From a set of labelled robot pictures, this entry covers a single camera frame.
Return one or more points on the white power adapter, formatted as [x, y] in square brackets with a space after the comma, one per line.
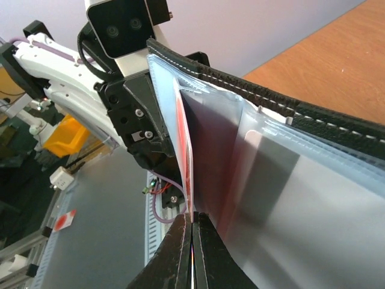
[61, 178]

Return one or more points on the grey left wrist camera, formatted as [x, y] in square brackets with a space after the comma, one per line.
[123, 28]

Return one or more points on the yellow crate in background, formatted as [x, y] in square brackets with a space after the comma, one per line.
[68, 137]

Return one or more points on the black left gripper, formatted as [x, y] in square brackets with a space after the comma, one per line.
[134, 111]

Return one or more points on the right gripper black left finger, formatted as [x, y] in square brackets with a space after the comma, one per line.
[170, 267]

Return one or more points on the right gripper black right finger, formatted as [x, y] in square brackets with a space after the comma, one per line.
[212, 264]

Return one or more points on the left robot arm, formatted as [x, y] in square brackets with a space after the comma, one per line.
[47, 71]

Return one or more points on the white card with red dot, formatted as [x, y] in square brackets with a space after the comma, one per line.
[64, 221]

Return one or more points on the white slotted cable duct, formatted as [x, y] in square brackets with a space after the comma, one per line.
[154, 229]

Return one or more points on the red card in holder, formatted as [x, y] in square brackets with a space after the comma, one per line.
[184, 149]

